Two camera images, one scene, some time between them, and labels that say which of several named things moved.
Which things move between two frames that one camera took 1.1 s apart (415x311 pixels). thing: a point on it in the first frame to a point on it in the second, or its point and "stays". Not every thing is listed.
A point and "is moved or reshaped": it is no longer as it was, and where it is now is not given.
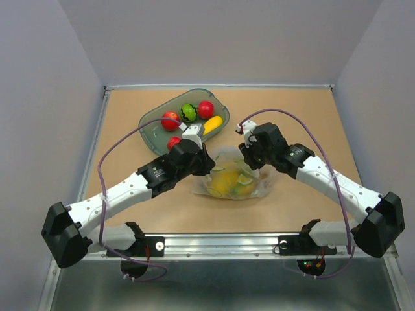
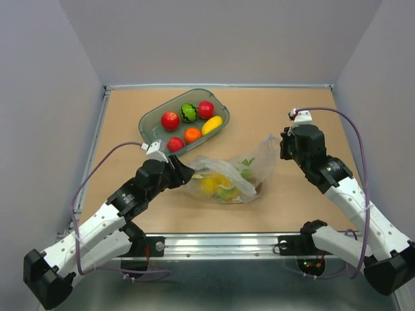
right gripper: [248, 152] to [288, 134]
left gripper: [207, 163] to [181, 174]
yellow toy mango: [212, 123] stays
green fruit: [242, 185] to [227, 194]
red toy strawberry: [172, 141] stays
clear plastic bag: [232, 178] is moved or reshaped
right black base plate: [301, 245] stays
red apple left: [169, 124] stays
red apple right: [205, 109] stays
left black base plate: [142, 247] stays
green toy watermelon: [188, 112] stays
